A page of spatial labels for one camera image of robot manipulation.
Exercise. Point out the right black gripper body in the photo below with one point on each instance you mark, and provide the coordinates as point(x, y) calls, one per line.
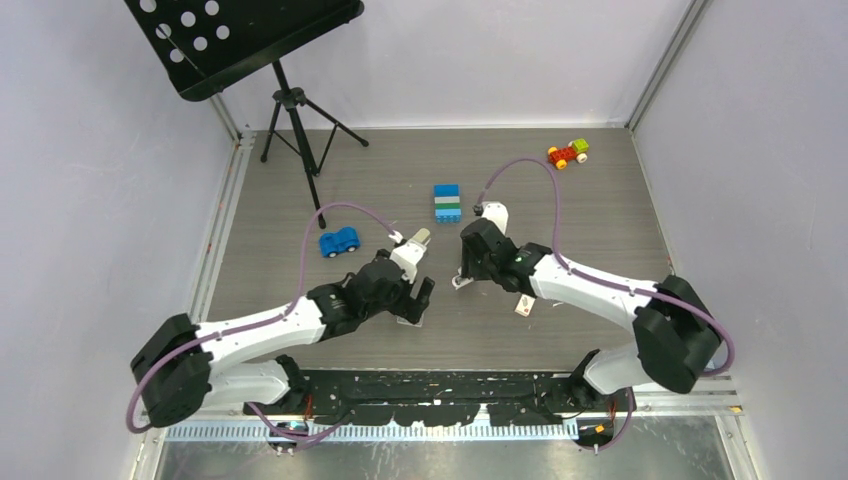
point(476, 268)

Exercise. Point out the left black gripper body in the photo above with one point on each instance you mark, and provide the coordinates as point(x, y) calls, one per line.
point(398, 302)

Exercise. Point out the white staple remover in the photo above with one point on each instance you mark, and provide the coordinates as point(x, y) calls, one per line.
point(459, 281)

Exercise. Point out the white staple box sleeve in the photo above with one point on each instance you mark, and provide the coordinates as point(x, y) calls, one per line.
point(524, 305)

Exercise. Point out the beige white stapler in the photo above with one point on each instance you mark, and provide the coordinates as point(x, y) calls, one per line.
point(422, 236)

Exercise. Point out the staple tray with staples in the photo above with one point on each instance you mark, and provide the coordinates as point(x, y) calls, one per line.
point(405, 322)

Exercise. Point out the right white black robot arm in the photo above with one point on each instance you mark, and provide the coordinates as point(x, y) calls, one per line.
point(672, 342)

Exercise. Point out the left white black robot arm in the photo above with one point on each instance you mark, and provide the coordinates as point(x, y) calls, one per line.
point(185, 367)

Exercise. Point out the blue toy car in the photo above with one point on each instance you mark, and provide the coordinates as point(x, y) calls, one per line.
point(344, 240)

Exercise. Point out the blue green brick stack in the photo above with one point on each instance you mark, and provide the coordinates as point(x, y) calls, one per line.
point(447, 205)

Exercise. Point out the red green toy car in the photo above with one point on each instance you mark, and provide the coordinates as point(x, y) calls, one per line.
point(574, 151)

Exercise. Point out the black music stand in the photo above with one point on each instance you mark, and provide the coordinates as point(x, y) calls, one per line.
point(206, 47)

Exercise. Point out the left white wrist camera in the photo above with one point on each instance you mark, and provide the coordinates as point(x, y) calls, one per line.
point(406, 254)

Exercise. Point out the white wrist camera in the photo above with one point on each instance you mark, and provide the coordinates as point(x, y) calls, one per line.
point(496, 212)
point(406, 254)

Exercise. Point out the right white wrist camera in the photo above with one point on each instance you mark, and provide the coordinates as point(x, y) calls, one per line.
point(496, 212)

